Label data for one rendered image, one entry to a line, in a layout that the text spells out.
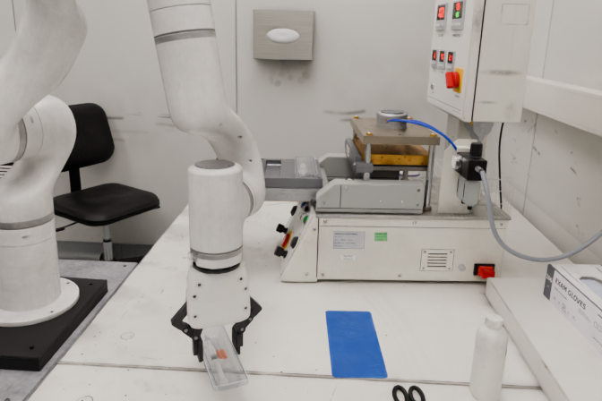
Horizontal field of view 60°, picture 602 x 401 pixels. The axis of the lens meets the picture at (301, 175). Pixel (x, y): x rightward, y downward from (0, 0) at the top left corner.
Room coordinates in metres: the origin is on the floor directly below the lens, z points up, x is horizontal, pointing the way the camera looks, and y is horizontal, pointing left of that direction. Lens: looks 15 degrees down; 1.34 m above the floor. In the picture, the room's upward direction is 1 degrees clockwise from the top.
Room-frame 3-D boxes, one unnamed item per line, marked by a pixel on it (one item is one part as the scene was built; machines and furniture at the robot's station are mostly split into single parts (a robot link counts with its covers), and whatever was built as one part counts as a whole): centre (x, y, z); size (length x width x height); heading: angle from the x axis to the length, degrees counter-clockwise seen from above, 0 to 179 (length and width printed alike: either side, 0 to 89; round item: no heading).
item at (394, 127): (1.31, -0.26, 1.08); 0.31 x 0.24 x 0.13; 1
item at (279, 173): (1.32, 0.03, 0.98); 0.20 x 0.17 x 0.03; 1
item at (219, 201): (0.78, 0.13, 1.07); 0.09 x 0.08 x 0.13; 156
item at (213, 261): (0.78, 0.13, 0.99); 0.09 x 0.08 x 0.03; 112
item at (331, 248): (1.31, -0.22, 0.84); 0.53 x 0.37 x 0.17; 91
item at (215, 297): (0.78, 0.13, 0.93); 0.10 x 0.08 x 0.11; 112
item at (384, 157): (1.32, -0.23, 1.07); 0.22 x 0.17 x 0.10; 1
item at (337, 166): (1.46, -0.16, 0.96); 0.25 x 0.05 x 0.07; 91
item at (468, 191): (1.11, -0.36, 1.05); 0.15 x 0.05 x 0.15; 1
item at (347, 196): (1.19, -0.16, 0.96); 0.26 x 0.05 x 0.07; 91
